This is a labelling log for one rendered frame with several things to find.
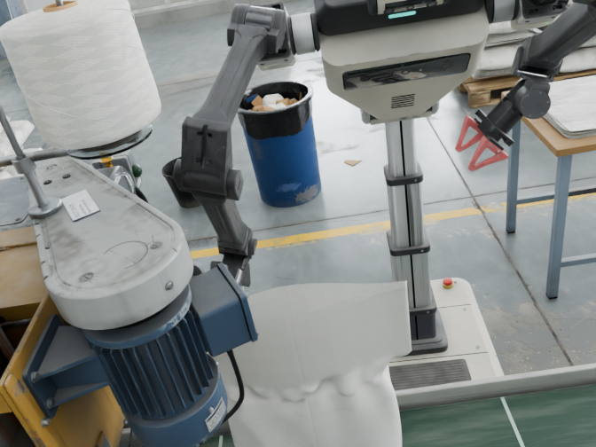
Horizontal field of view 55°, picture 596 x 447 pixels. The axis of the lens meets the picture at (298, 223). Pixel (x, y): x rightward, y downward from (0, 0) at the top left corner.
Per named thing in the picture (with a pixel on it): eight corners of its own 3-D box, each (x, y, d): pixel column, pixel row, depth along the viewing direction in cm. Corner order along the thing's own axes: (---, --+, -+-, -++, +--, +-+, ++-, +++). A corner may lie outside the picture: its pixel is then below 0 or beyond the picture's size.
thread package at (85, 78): (174, 99, 86) (138, -21, 77) (154, 146, 72) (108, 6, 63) (67, 118, 87) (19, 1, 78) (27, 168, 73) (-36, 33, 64)
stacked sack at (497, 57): (540, 45, 442) (541, 28, 435) (563, 62, 406) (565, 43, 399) (453, 60, 446) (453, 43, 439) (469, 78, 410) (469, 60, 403)
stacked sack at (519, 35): (505, 21, 469) (505, 5, 461) (536, 43, 413) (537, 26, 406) (452, 31, 471) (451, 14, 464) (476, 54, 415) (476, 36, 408)
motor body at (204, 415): (234, 377, 97) (196, 259, 83) (228, 456, 84) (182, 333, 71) (146, 389, 98) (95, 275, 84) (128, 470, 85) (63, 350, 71)
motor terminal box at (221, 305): (240, 314, 93) (224, 258, 87) (265, 352, 86) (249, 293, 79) (193, 336, 91) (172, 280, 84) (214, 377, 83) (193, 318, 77)
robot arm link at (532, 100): (560, 52, 116) (518, 45, 117) (576, 60, 105) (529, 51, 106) (541, 111, 121) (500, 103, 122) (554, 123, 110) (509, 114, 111)
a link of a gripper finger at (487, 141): (461, 166, 119) (494, 131, 115) (451, 152, 125) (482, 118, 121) (483, 183, 121) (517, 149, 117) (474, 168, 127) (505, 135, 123)
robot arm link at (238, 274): (256, 234, 133) (221, 228, 134) (245, 276, 127) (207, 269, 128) (258, 262, 143) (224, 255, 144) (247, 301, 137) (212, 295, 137)
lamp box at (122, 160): (143, 184, 128) (129, 147, 124) (138, 193, 125) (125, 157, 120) (110, 189, 129) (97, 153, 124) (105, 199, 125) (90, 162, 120)
